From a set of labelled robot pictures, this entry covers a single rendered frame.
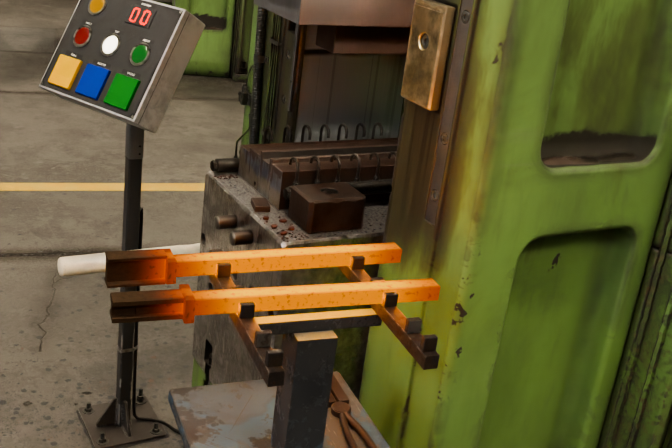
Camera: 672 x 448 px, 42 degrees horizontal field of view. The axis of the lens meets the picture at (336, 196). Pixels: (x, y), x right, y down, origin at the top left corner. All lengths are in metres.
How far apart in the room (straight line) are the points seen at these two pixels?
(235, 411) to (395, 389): 0.36
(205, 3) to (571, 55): 5.16
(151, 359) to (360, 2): 1.63
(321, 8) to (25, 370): 1.68
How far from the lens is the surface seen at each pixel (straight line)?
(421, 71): 1.47
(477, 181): 1.41
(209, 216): 1.86
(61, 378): 2.84
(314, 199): 1.58
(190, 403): 1.45
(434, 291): 1.28
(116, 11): 2.18
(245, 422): 1.41
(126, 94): 2.04
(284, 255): 1.31
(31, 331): 3.09
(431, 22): 1.45
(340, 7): 1.62
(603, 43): 1.54
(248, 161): 1.80
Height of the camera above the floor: 1.54
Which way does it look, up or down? 20 degrees down
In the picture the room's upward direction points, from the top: 7 degrees clockwise
